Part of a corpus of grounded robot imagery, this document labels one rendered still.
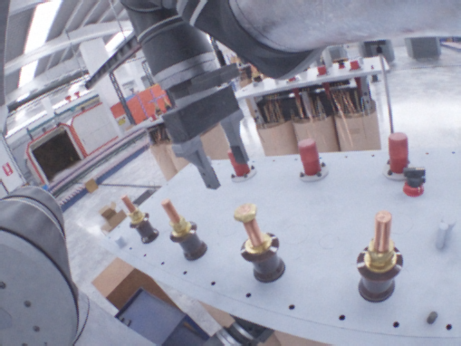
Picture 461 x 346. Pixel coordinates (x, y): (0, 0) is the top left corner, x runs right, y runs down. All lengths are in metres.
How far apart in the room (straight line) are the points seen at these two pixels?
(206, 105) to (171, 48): 0.11
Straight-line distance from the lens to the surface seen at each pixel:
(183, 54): 0.35
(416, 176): 0.77
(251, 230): 0.51
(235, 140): 0.45
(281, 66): 0.24
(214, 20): 0.23
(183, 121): 0.36
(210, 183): 0.41
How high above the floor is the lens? 1.84
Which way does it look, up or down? 24 degrees down
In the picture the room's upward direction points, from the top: 23 degrees counter-clockwise
